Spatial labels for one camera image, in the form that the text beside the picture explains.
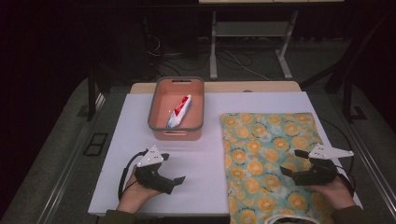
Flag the white foam board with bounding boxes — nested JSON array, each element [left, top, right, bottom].
[[88, 91, 364, 217]]

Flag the black floor socket frame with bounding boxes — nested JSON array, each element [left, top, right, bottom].
[[82, 133, 109, 157]]

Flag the black floor cables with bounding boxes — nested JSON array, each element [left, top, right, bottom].
[[145, 33, 210, 77]]

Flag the black stand leg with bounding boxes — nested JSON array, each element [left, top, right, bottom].
[[86, 60, 110, 122]]

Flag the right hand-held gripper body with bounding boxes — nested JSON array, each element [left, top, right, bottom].
[[292, 144, 354, 187]]

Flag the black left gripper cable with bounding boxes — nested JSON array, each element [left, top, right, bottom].
[[117, 148, 149, 201]]

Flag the white floor cable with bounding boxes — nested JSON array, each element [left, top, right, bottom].
[[223, 49, 271, 81]]

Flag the person's left hand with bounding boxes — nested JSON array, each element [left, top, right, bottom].
[[116, 166, 163, 214]]

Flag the black angled stand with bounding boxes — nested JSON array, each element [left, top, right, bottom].
[[299, 10, 396, 123]]

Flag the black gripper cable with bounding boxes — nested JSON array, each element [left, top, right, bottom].
[[117, 148, 149, 201], [320, 117, 358, 196]]

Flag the person's right hand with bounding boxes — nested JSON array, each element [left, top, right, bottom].
[[306, 176, 356, 211]]

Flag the grey metal stand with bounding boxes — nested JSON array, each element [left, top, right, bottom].
[[209, 9, 299, 81]]

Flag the red white toothpaste tube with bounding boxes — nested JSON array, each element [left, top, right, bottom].
[[166, 93, 192, 129]]

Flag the orange plastic basket grey rim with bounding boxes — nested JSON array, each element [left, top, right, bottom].
[[147, 76, 205, 142]]

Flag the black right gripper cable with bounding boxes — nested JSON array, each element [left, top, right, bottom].
[[320, 117, 358, 196]]

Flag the orange slice print tote bag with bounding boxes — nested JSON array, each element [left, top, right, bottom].
[[219, 112, 337, 224]]

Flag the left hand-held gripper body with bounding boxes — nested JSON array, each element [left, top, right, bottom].
[[134, 145, 176, 195]]

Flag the aluminium floor rail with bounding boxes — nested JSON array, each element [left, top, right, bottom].
[[338, 113, 396, 213], [36, 92, 107, 224]]

